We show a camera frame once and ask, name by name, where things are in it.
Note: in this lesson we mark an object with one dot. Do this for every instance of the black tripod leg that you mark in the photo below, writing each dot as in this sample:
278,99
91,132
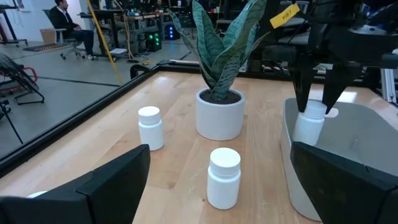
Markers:
11,123

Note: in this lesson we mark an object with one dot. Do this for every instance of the black red metal frame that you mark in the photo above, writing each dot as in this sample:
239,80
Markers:
18,74

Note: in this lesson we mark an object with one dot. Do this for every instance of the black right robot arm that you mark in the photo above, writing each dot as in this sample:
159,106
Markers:
335,12

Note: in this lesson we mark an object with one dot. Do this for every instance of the desk with wooden top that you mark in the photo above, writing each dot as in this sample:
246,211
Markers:
146,16

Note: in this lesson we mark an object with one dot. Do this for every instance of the computer tower blue lights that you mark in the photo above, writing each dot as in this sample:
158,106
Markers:
172,32

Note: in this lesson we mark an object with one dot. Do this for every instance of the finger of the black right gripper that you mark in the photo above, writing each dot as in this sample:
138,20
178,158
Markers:
303,82
337,82

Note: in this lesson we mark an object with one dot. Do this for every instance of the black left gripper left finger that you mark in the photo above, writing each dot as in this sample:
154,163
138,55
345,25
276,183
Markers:
102,199

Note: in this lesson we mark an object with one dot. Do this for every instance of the black table frame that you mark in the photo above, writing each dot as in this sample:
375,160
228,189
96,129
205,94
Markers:
62,130

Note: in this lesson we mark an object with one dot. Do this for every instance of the snake plant in white pot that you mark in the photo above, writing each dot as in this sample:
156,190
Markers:
219,121

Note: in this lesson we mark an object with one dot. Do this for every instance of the black desk stand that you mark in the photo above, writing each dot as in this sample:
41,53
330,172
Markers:
13,41

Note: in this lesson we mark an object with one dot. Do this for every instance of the silver aluminium post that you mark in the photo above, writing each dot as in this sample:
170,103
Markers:
388,85

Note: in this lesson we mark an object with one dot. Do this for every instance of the brown cardboard box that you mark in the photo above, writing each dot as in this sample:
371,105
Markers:
47,35

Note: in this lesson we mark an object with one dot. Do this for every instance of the white pill bottle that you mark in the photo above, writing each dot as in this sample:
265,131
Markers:
224,183
151,130
308,127

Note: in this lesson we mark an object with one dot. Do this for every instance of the yellow paper tag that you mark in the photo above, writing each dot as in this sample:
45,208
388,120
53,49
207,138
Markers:
284,16

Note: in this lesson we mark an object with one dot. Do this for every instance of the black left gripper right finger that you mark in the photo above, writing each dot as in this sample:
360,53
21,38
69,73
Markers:
348,193

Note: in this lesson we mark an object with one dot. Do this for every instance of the person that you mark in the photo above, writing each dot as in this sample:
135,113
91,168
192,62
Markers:
62,18

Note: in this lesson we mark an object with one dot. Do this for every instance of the grey office chair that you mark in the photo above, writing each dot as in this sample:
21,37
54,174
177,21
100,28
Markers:
71,46

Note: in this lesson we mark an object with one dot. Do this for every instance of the computer tower green lights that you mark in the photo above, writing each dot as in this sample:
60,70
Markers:
154,41

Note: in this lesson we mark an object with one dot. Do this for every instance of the grey plastic basket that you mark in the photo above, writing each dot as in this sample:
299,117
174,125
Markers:
357,137

